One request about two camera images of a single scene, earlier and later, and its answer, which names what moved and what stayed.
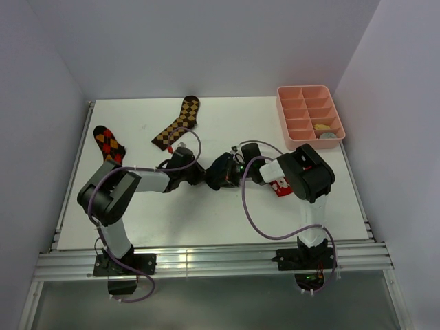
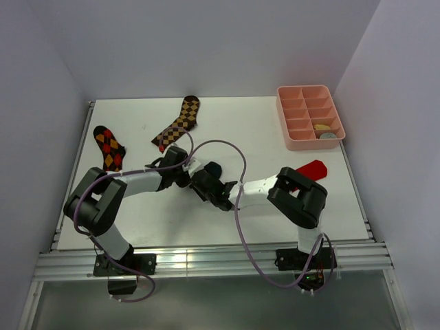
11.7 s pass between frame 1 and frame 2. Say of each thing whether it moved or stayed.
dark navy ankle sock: moved
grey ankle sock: stayed
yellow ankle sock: stayed
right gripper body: moved
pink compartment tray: stayed
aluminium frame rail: stayed
